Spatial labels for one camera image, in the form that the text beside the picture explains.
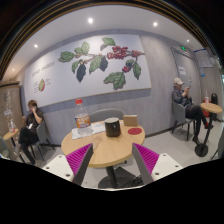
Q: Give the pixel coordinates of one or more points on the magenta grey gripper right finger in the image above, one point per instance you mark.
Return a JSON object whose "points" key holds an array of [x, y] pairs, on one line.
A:
{"points": [[153, 166]]}

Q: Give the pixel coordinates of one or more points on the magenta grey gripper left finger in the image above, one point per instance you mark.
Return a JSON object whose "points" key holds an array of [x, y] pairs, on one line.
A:
{"points": [[73, 166]]}

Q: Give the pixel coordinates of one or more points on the clear plastic water bottle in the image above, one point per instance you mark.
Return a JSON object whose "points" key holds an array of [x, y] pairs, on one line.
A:
{"points": [[82, 119]]}

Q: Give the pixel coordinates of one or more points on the red round coaster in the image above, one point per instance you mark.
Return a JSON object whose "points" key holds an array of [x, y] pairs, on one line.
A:
{"points": [[134, 131]]}

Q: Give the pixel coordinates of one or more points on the round wooden table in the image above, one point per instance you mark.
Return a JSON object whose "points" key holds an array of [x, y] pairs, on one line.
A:
{"points": [[107, 152]]}

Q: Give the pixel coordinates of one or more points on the white paper sheet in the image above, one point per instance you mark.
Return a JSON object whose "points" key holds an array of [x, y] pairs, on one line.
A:
{"points": [[95, 127]]}

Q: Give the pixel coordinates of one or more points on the brown tissue box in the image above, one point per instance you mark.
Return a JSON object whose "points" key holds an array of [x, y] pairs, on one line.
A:
{"points": [[130, 120]]}

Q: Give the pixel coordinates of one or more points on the black mug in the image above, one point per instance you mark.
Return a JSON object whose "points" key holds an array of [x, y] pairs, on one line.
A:
{"points": [[112, 127]]}

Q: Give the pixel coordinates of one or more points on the grey chair left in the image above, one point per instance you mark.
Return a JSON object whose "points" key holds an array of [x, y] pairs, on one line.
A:
{"points": [[42, 139]]}

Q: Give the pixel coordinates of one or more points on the grey chair behind table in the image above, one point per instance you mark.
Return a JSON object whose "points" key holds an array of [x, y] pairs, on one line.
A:
{"points": [[103, 114]]}

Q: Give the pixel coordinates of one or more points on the grey chair right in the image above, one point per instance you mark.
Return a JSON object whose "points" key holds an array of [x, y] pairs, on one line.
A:
{"points": [[180, 117]]}

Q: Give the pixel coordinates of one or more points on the seated person in black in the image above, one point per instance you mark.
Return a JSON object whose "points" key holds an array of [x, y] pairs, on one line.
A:
{"points": [[28, 133]]}

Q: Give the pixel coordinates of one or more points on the small round table left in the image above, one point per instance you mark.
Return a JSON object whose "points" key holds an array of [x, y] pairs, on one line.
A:
{"points": [[10, 136]]}

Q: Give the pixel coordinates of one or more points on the seated person with cap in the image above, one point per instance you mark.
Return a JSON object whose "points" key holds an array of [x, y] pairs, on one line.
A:
{"points": [[182, 96]]}

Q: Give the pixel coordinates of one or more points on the bottle on left table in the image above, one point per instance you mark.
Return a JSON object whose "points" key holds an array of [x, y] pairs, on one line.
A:
{"points": [[12, 126]]}

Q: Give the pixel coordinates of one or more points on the red cup on right table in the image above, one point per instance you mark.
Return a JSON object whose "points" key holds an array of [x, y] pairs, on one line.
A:
{"points": [[206, 99]]}

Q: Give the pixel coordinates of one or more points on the grey door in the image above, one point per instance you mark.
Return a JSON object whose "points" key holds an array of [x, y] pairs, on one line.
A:
{"points": [[188, 72]]}

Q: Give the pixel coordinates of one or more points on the coffee plant wall mural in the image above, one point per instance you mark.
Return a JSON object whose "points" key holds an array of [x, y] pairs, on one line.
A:
{"points": [[91, 66]]}

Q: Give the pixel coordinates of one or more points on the wall notice board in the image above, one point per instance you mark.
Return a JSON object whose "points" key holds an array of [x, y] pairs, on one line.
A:
{"points": [[203, 58]]}

